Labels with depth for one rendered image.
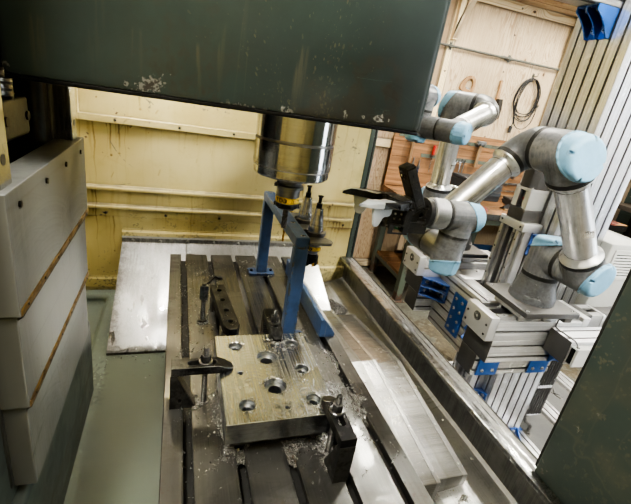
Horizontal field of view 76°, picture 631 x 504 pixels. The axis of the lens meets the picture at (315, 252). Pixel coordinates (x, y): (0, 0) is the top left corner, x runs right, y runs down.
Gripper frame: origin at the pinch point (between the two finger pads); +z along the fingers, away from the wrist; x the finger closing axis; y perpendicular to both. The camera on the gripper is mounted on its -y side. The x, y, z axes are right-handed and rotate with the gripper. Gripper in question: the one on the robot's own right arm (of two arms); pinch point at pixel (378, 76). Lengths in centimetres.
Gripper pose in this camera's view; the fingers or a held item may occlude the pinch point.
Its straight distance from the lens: 128.8
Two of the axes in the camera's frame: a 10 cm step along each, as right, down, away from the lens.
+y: -1.6, 9.2, 3.7
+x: -7.3, -3.6, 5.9
